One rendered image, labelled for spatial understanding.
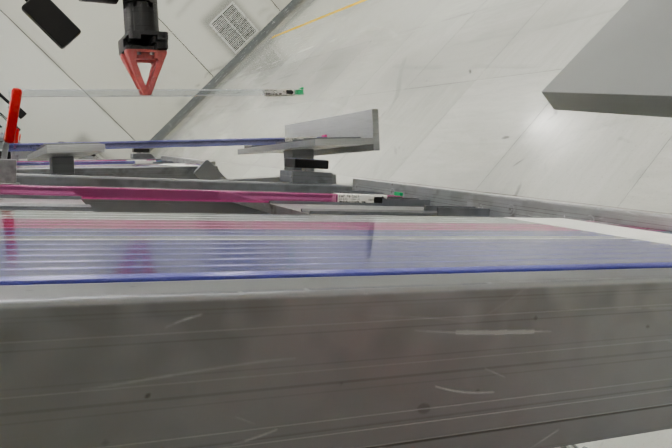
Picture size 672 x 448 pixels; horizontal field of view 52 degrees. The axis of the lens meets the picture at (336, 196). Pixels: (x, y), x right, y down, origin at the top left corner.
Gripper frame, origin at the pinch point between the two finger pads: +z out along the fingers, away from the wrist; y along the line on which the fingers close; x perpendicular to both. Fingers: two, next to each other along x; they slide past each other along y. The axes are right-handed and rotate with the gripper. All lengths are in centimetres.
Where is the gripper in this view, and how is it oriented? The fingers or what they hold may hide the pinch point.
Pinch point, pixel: (145, 90)
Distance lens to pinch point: 124.0
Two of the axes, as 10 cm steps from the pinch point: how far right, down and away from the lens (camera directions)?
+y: 4.6, 0.1, -8.9
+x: 8.9, -0.7, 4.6
